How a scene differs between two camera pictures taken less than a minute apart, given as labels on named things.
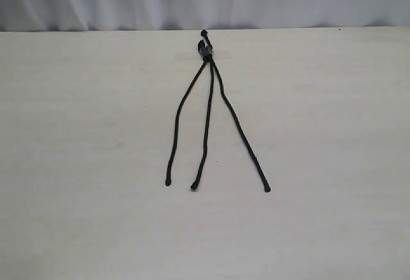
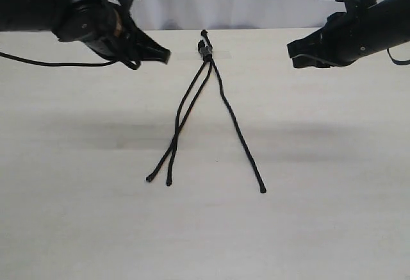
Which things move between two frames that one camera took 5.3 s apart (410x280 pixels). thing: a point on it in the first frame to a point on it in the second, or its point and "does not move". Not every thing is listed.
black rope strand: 168,179 does not move
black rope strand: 206,148 to 184,122
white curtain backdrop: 36,2 does not move
